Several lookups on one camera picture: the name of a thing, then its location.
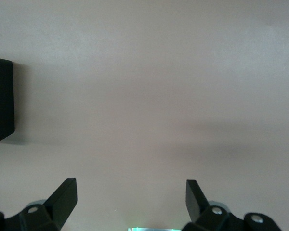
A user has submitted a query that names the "black plastic box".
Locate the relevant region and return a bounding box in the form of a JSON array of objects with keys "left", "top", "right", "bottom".
[{"left": 0, "top": 56, "right": 16, "bottom": 148}]

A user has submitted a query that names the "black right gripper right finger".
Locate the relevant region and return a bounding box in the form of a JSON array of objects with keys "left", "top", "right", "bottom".
[{"left": 182, "top": 179, "right": 245, "bottom": 231}]

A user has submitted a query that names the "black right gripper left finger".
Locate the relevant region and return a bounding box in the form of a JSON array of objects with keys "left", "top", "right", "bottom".
[{"left": 4, "top": 178, "right": 78, "bottom": 231}]

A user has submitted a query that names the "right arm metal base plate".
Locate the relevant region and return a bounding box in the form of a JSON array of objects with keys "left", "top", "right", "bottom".
[{"left": 128, "top": 227, "right": 181, "bottom": 231}]

